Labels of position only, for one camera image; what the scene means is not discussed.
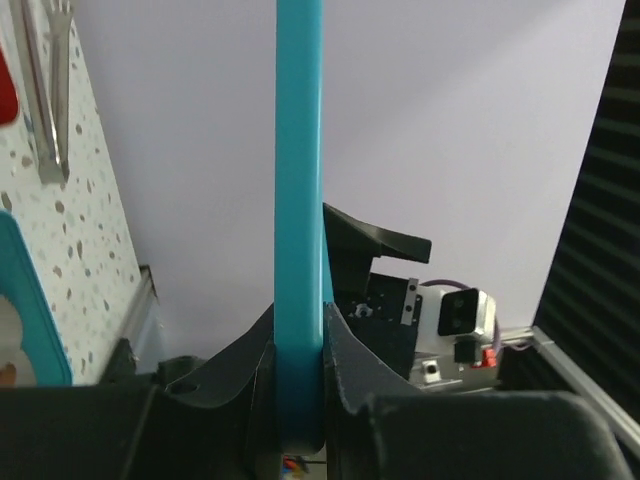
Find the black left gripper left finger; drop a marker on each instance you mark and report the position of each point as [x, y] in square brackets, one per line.
[193, 428]

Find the teal tin lid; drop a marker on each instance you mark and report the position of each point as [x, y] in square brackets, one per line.
[298, 226]

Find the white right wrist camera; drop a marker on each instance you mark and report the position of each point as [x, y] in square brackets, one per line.
[451, 315]

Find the aluminium mounting rail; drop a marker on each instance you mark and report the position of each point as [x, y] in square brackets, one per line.
[623, 425]

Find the metal tongs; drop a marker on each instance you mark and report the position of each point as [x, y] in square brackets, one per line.
[42, 35]

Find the teal tin box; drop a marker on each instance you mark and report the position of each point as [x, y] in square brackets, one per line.
[20, 286]

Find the red lacquer tray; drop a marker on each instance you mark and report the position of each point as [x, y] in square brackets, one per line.
[9, 99]

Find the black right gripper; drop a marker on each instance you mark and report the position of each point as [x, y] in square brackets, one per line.
[396, 319]

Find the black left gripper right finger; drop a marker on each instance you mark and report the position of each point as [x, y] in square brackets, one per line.
[378, 426]

